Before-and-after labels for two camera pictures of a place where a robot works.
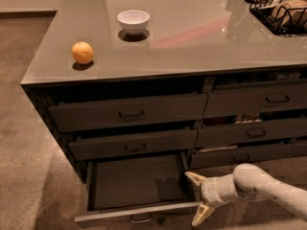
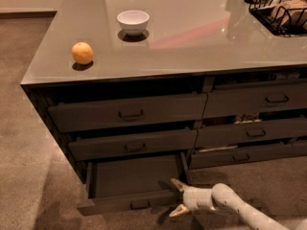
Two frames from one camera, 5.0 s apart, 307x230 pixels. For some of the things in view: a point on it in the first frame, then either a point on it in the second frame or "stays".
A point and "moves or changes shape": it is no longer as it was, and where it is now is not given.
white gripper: (210, 192) to (194, 197)
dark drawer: (223, 157) stays
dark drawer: (82, 148) stays
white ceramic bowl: (132, 22) stays
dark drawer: (139, 187) moves or changes shape
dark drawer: (250, 133) stays
